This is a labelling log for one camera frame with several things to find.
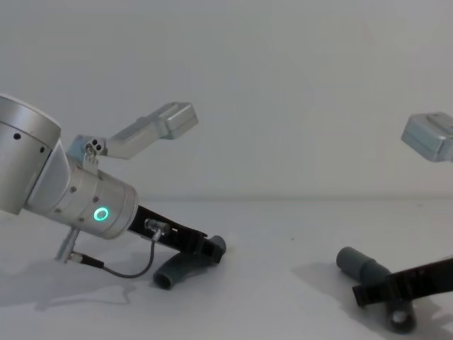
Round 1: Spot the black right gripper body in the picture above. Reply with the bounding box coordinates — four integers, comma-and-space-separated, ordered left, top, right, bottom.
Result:
391, 256, 453, 298

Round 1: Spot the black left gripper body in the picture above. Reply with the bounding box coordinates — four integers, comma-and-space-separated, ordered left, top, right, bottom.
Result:
128, 205, 209, 255

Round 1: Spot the grey plastic pipe tee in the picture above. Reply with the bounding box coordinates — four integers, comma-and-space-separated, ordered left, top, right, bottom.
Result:
336, 246, 415, 336

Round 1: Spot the grey plastic pipe elbow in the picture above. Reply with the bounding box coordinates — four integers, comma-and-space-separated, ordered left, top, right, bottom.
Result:
152, 234, 228, 290

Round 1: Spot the white table cloth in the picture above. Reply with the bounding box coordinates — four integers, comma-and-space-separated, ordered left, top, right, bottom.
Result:
0, 195, 453, 340

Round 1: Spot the thin dark gripper cable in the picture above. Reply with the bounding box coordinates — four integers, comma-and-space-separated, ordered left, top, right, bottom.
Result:
69, 218, 171, 279

